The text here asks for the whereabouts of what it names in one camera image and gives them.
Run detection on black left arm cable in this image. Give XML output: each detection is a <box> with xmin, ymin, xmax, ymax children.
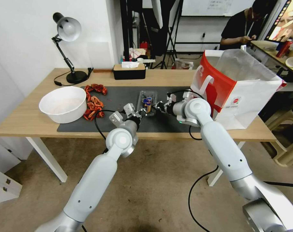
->
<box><xmin>94</xmin><ymin>110</ymin><xmax>127</xmax><ymax>155</ymax></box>

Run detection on white softbox light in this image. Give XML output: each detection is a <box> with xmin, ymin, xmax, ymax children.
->
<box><xmin>150</xmin><ymin>0</ymin><xmax>183</xmax><ymax>27</ymax></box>

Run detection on whiteboard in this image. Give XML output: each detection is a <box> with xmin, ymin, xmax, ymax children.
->
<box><xmin>181</xmin><ymin>0</ymin><xmax>259</xmax><ymax>17</ymax></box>

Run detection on colourful display screen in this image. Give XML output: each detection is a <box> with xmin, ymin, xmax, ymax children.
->
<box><xmin>267</xmin><ymin>0</ymin><xmax>293</xmax><ymax>44</ymax></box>

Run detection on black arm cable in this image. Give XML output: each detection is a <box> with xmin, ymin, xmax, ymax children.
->
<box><xmin>94</xmin><ymin>110</ymin><xmax>127</xmax><ymax>155</ymax></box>
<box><xmin>188</xmin><ymin>167</ymin><xmax>225</xmax><ymax>232</ymax></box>

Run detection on person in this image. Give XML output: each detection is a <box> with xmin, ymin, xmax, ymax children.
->
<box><xmin>220</xmin><ymin>0</ymin><xmax>268</xmax><ymax>52</ymax></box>

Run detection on beige plastic stool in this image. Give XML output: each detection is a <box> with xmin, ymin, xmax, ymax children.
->
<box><xmin>264</xmin><ymin>106</ymin><xmax>293</xmax><ymax>168</ymax></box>

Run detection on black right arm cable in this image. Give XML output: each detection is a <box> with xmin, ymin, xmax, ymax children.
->
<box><xmin>188</xmin><ymin>167</ymin><xmax>225</xmax><ymax>232</ymax></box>

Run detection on black light stand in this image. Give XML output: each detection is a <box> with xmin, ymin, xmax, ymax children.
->
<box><xmin>150</xmin><ymin>24</ymin><xmax>181</xmax><ymax>70</ymax></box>

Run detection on red bottle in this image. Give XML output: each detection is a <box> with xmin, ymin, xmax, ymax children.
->
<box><xmin>276</xmin><ymin>40</ymin><xmax>291</xmax><ymax>58</ymax></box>

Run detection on white cabinet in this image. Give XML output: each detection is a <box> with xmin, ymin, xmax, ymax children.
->
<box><xmin>0</xmin><ymin>135</ymin><xmax>34</xmax><ymax>206</ymax></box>

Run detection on dark grey desk mat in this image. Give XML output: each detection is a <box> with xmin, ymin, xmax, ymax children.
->
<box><xmin>57</xmin><ymin>86</ymin><xmax>203</xmax><ymax>133</ymax></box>

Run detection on clear plastic takeout container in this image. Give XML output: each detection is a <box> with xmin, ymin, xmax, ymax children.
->
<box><xmin>136</xmin><ymin>90</ymin><xmax>159</xmax><ymax>118</ymax></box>

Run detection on white plastic bag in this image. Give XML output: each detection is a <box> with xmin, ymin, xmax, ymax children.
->
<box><xmin>173</xmin><ymin>58</ymin><xmax>194</xmax><ymax>71</ymax></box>

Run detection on wooden table white legs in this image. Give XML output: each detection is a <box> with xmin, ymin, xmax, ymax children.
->
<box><xmin>0</xmin><ymin>68</ymin><xmax>278</xmax><ymax>187</ymax></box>

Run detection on white paper bowl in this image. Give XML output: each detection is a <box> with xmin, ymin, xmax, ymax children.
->
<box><xmin>38</xmin><ymin>86</ymin><xmax>87</xmax><ymax>124</ymax></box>

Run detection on beige side table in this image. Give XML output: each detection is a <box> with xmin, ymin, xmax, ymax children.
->
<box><xmin>249</xmin><ymin>40</ymin><xmax>293</xmax><ymax>76</ymax></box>

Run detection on black desk lamp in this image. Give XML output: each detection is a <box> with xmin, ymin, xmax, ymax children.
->
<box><xmin>51</xmin><ymin>12</ymin><xmax>88</xmax><ymax>84</ymax></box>

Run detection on black tissue box wooden lid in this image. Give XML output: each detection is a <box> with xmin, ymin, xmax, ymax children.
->
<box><xmin>112</xmin><ymin>62</ymin><xmax>147</xmax><ymax>81</ymax></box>

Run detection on red and white takeout bag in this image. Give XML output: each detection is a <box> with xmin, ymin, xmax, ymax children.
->
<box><xmin>190</xmin><ymin>49</ymin><xmax>288</xmax><ymax>131</ymax></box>

